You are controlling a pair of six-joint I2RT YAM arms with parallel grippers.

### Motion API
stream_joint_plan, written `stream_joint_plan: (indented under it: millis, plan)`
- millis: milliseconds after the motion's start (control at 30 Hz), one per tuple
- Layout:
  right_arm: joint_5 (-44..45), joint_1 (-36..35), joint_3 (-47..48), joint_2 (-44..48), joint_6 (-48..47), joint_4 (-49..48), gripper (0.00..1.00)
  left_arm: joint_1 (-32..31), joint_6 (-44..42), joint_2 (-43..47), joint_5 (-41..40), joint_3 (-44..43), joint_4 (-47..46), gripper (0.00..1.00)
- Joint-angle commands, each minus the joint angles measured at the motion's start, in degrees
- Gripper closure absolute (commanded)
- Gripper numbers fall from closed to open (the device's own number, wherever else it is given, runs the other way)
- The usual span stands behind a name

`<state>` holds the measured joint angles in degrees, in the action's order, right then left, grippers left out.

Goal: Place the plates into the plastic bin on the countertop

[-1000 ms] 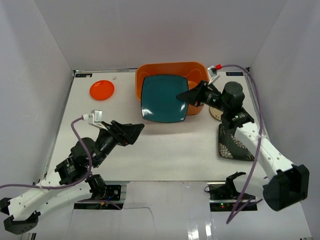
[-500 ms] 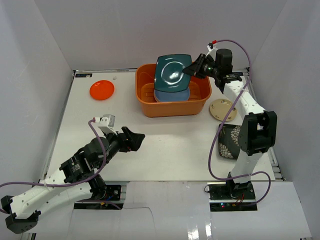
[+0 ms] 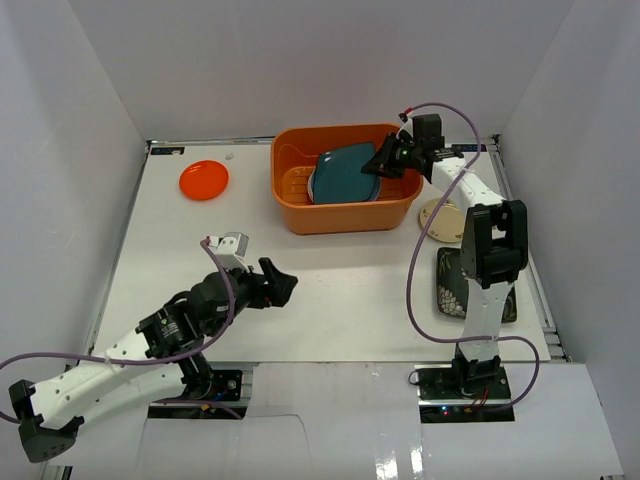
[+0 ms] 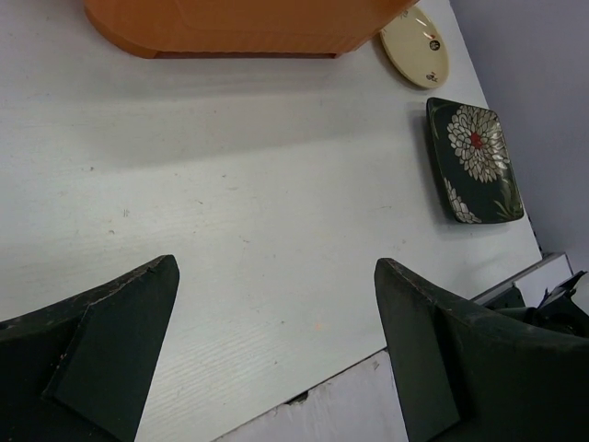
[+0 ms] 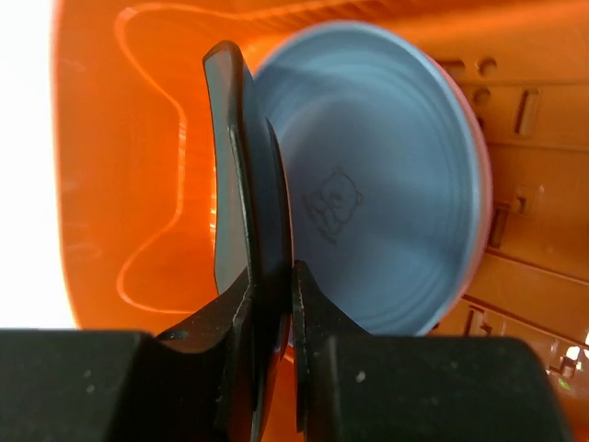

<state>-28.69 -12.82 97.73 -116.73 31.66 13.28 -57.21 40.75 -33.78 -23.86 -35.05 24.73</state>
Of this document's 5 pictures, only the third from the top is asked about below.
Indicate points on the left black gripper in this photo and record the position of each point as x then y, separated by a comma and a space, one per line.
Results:
261, 289

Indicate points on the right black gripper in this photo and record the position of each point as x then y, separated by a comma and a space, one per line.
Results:
382, 162

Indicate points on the teal square plate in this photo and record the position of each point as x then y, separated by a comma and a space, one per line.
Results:
351, 157

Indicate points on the blue round plate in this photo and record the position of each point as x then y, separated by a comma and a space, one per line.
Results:
343, 186

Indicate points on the black floral square plate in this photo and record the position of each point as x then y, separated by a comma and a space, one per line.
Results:
451, 285

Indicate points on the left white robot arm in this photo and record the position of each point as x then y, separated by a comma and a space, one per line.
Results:
161, 359

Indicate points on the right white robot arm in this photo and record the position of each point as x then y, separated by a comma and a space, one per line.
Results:
494, 245

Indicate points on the orange plastic bin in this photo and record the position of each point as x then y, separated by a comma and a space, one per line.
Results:
294, 154

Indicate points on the beige floral round plate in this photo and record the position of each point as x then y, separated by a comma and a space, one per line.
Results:
448, 224

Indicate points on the orange round plate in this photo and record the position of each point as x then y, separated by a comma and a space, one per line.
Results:
204, 180

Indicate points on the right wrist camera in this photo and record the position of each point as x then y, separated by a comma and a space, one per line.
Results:
405, 132

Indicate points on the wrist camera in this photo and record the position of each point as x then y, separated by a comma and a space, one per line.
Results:
229, 250
405, 132

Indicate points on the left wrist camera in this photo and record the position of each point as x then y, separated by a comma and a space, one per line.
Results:
229, 250

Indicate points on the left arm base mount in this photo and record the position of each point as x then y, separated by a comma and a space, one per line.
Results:
225, 398

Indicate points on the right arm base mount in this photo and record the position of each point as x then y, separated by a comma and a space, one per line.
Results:
442, 400

